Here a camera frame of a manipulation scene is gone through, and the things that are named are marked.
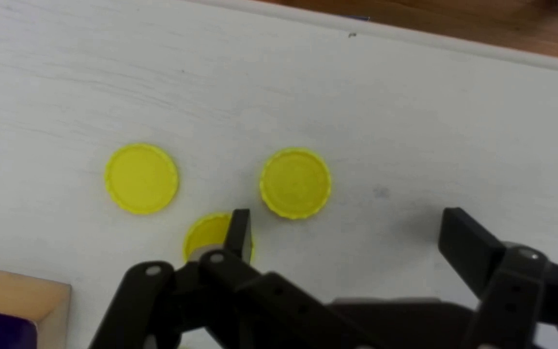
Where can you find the yellow round chip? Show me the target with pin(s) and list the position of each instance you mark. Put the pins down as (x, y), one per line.
(295, 182)
(142, 178)
(204, 235)

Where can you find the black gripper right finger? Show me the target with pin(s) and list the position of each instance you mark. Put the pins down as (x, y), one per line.
(518, 291)

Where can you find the purple wooden game box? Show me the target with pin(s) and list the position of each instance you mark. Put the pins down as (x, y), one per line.
(14, 297)

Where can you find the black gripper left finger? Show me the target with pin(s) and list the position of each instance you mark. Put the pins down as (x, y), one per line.
(227, 302)

